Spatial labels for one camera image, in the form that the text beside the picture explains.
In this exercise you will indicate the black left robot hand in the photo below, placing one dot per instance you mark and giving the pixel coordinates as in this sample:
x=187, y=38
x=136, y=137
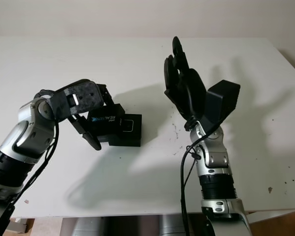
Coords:
x=88, y=137

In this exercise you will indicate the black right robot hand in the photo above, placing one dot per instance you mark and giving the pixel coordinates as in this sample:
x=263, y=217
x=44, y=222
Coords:
x=189, y=91

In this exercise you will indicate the black RealSense box lid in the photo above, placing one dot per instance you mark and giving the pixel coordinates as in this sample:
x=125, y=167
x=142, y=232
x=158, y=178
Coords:
x=105, y=127

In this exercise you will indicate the small silver square camera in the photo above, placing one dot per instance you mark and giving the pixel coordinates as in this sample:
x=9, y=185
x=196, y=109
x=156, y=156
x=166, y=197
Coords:
x=128, y=125

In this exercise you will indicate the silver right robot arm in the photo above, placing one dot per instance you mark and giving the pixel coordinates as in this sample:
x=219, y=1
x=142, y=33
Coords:
x=216, y=172

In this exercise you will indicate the black open box base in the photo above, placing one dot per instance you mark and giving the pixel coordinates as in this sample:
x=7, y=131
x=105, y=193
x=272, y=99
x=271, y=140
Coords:
x=132, y=140

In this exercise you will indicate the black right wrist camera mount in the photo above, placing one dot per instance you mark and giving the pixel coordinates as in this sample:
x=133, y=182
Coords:
x=223, y=98

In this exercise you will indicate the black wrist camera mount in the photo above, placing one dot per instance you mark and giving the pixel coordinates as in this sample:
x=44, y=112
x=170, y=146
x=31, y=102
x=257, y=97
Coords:
x=223, y=98
x=85, y=96

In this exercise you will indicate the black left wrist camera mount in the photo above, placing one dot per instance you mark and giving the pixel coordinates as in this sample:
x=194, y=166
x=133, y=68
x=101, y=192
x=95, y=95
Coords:
x=85, y=96

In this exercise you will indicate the white table frame bar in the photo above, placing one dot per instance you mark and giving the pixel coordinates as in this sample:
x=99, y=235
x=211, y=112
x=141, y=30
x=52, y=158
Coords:
x=275, y=215

